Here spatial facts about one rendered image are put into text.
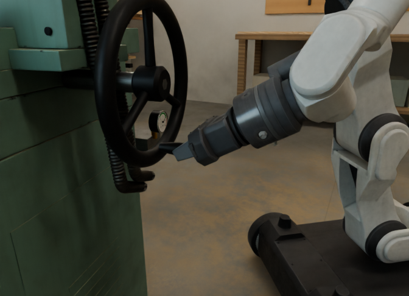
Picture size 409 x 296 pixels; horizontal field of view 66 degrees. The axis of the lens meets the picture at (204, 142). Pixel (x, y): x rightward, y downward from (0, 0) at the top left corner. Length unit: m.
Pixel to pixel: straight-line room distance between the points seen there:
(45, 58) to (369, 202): 0.89
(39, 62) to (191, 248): 1.10
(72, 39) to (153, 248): 1.09
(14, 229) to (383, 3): 0.63
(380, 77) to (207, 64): 3.28
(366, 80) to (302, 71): 0.47
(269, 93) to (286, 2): 3.30
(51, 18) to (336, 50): 0.39
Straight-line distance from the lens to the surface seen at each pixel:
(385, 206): 1.09
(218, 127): 0.46
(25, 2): 0.56
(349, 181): 1.10
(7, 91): 0.57
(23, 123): 0.59
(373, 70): 0.88
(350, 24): 0.44
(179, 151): 0.53
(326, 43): 0.43
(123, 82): 0.56
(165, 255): 1.42
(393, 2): 0.49
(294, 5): 3.70
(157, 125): 0.84
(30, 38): 0.56
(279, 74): 0.48
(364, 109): 0.91
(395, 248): 1.13
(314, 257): 1.16
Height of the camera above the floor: 0.90
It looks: 20 degrees down
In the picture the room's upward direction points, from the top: straight up
